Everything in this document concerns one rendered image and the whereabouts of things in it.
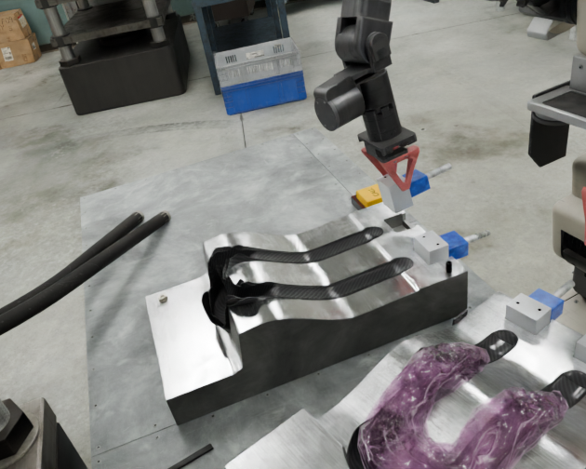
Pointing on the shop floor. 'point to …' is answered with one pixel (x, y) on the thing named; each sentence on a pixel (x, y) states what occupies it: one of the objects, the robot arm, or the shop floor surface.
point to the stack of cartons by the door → (6, 41)
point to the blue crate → (264, 92)
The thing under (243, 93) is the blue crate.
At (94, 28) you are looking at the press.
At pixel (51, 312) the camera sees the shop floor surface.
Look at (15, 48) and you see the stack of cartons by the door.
